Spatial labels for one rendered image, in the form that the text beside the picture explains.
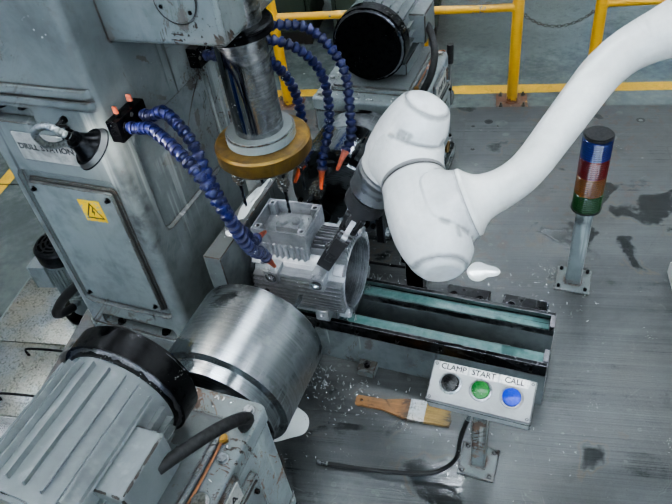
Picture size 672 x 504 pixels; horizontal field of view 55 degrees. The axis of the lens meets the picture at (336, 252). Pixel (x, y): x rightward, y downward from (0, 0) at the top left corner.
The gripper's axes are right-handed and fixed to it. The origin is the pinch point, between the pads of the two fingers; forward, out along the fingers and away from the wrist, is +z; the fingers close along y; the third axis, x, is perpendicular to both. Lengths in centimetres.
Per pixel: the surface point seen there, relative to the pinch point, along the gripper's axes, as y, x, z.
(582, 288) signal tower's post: -34, 56, 3
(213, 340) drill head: 28.6, -10.3, 0.3
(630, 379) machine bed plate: -10, 67, -2
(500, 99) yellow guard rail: -250, 48, 100
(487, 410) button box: 22.1, 33.5, -12.4
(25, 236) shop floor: -83, -129, 204
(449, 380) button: 19.4, 26.6, -10.6
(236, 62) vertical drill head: -1.7, -29.9, -27.9
